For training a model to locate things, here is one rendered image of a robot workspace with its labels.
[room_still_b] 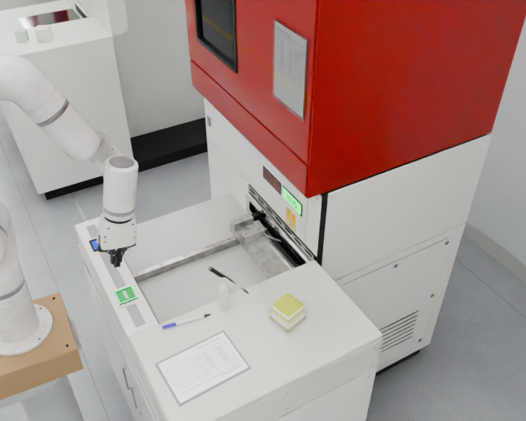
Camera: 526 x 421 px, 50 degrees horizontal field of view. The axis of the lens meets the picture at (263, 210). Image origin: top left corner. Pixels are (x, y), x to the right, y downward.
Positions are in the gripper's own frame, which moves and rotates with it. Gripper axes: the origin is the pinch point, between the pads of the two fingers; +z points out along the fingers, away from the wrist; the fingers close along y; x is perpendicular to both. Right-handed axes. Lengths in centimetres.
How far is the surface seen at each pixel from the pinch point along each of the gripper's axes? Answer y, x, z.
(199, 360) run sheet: -12.6, 32.5, 12.3
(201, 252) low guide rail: -37.2, -17.0, 19.4
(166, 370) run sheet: -3.9, 31.1, 14.2
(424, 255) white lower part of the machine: -114, 16, 14
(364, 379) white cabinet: -59, 50, 21
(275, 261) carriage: -55, 3, 12
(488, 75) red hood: -108, 15, -58
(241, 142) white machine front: -57, -34, -13
